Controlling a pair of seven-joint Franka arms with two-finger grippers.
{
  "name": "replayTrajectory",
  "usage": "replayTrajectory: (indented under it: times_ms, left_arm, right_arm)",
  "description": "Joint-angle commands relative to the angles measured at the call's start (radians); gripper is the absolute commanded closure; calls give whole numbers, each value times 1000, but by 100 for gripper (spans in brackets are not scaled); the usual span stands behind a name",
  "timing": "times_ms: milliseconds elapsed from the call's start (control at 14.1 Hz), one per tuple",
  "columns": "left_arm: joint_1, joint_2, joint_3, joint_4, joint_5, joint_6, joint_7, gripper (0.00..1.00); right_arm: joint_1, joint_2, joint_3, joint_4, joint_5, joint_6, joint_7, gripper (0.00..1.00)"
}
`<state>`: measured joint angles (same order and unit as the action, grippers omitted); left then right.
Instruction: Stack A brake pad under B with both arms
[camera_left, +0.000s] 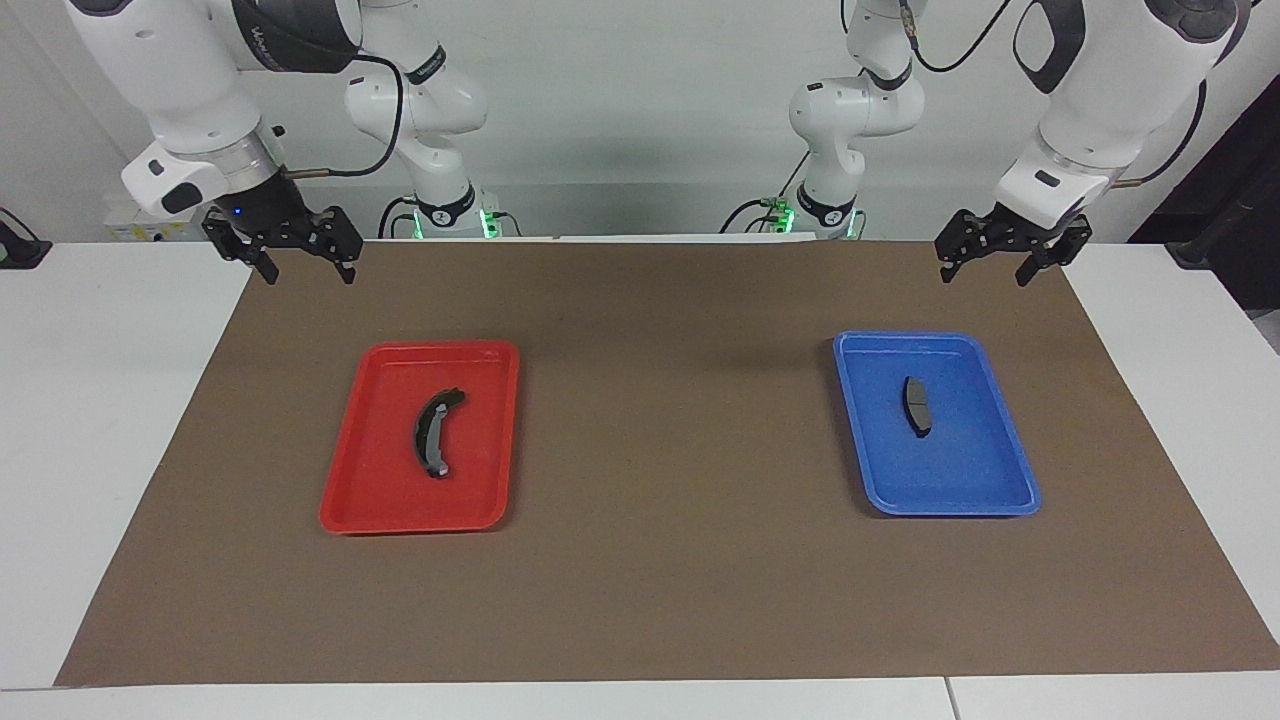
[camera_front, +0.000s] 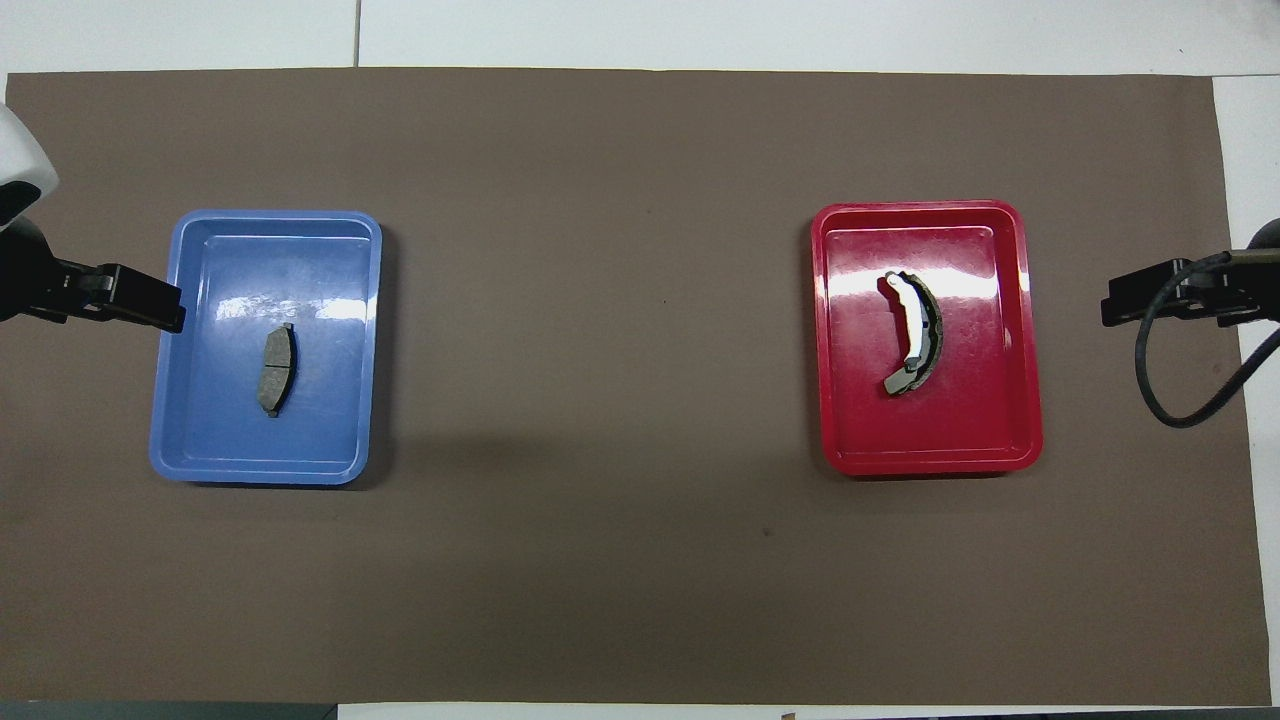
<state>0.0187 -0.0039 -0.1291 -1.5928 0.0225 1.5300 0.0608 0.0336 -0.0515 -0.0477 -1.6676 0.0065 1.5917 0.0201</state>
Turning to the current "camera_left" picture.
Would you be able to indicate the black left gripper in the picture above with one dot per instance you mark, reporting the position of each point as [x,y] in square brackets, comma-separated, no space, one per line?
[1010,235]

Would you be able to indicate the short brake pad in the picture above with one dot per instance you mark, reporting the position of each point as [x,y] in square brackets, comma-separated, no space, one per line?
[917,405]

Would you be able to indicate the red plastic tray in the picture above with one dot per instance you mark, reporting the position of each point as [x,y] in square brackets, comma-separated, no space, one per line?
[380,480]

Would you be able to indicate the long curved brake pad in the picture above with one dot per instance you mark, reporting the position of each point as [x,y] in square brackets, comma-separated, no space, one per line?
[430,430]

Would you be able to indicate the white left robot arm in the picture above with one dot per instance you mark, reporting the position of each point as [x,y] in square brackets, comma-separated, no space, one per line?
[1110,90]

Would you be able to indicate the blue plastic tray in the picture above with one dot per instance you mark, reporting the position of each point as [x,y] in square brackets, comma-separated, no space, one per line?
[970,460]

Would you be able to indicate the brown table mat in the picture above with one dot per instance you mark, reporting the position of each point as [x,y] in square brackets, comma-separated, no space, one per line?
[660,560]

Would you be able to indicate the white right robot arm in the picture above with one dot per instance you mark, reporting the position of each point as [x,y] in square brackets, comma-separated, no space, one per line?
[180,70]

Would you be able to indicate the white wall socket box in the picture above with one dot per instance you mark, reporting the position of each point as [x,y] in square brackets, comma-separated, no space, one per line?
[130,228]

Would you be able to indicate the black clamp at table edge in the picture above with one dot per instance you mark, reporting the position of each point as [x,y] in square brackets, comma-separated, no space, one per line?
[22,250]

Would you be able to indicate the dark furniture piece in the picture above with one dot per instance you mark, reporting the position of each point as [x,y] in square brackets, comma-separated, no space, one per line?
[1230,200]

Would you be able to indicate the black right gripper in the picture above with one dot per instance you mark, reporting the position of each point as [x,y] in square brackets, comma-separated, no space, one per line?
[270,215]

